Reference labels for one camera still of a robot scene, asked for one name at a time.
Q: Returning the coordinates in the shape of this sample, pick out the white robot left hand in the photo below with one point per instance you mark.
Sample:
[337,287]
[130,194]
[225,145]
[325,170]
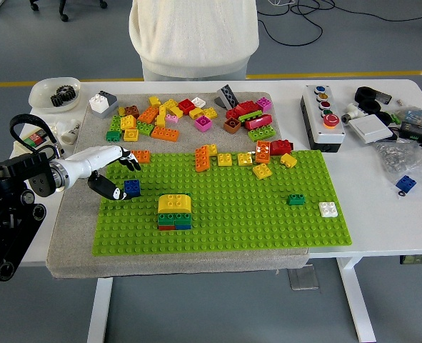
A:
[93,159]

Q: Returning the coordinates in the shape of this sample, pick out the blue square brick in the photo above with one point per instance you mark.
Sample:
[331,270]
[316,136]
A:
[406,183]
[134,187]

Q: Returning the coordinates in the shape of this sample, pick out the yellow curved brick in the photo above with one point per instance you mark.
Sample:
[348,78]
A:
[174,203]

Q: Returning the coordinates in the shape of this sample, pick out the magenta square brick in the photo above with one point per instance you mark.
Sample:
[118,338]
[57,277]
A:
[204,124]

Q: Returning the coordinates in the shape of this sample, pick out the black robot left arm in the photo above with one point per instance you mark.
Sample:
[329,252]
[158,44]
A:
[21,171]

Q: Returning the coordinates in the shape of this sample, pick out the small dark green brick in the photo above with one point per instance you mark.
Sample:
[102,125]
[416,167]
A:
[296,199]
[113,136]

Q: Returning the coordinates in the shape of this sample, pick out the lime long brick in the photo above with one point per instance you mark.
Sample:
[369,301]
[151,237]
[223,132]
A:
[115,123]
[262,133]

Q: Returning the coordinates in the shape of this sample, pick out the yellow square brick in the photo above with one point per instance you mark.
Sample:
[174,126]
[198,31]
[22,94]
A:
[261,171]
[128,123]
[130,135]
[245,158]
[225,159]

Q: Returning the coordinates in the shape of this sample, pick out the orange long brick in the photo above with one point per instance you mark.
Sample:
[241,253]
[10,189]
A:
[202,158]
[165,134]
[143,156]
[262,151]

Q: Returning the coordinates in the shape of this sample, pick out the small yellow brick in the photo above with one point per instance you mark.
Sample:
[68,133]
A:
[154,102]
[212,150]
[288,160]
[121,111]

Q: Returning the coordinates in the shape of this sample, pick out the white square brick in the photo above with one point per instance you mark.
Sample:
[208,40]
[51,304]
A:
[328,209]
[98,101]

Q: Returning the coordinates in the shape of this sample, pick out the yellow narrow brick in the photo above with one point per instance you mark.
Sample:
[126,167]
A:
[161,118]

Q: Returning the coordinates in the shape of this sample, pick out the pink flat brick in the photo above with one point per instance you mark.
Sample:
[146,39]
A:
[171,119]

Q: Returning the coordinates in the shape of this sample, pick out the dark green long brick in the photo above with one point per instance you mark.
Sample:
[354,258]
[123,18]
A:
[183,218]
[166,219]

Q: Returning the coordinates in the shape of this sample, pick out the red flat brick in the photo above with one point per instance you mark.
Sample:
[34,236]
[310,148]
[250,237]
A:
[166,227]

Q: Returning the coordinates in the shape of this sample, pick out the red square brick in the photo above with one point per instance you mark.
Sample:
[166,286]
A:
[185,106]

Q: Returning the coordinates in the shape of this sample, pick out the blue flat brick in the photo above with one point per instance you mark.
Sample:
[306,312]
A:
[183,227]

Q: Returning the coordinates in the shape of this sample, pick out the brown square brick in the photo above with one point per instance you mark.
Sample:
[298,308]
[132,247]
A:
[231,125]

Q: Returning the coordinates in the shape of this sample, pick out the grey patterned sloped brick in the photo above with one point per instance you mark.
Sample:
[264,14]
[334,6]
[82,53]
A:
[226,95]

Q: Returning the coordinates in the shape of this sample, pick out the green studded baseplate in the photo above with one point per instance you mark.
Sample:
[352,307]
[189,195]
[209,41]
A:
[232,214]

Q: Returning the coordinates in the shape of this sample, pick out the large red brick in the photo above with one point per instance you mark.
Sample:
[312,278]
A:
[244,107]

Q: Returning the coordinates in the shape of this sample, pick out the lime flat brick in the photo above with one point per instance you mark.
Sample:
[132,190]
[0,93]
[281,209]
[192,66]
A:
[250,115]

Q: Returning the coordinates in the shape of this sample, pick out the red long brick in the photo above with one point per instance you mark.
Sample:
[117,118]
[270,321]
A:
[257,122]

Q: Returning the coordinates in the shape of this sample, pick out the white plastic tube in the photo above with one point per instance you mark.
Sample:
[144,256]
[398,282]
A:
[71,130]

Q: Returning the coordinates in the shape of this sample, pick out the black gear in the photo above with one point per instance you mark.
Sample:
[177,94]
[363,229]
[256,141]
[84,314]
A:
[67,93]
[57,100]

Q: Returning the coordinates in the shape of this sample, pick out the white bowl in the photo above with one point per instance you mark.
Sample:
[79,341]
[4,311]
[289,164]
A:
[41,94]

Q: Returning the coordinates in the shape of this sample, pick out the black office chair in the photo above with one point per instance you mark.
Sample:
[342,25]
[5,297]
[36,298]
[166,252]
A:
[64,17]

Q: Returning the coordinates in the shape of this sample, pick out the grey-brown mat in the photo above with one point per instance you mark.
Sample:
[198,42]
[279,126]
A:
[196,268]

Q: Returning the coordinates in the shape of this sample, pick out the white table leg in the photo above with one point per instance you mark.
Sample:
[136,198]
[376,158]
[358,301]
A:
[360,307]
[100,311]

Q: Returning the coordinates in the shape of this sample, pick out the person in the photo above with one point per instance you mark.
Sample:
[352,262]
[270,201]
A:
[194,35]

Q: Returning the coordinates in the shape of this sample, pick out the grey button control box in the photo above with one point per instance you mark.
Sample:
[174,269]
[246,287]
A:
[321,125]

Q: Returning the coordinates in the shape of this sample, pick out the white pipe fitting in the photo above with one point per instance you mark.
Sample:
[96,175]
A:
[351,112]

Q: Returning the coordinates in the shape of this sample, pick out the grey black block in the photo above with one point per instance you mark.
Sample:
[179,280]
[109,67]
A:
[383,97]

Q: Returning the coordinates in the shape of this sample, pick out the small green part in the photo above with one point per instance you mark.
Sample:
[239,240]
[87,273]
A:
[395,118]

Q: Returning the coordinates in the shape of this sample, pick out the clear bag of screws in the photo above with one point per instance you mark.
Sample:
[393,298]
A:
[407,157]

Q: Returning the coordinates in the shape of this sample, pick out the black power adapter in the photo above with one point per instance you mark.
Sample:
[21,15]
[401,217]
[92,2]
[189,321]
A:
[416,132]

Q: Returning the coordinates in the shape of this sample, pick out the clear bag of parts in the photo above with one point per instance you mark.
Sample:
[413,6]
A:
[416,115]

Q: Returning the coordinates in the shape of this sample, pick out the table control panel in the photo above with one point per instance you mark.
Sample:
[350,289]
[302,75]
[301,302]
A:
[419,259]

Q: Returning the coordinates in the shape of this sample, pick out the beige switch box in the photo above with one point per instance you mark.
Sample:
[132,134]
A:
[35,137]

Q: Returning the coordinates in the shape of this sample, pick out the white switch plate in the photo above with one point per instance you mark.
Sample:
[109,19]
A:
[370,129]

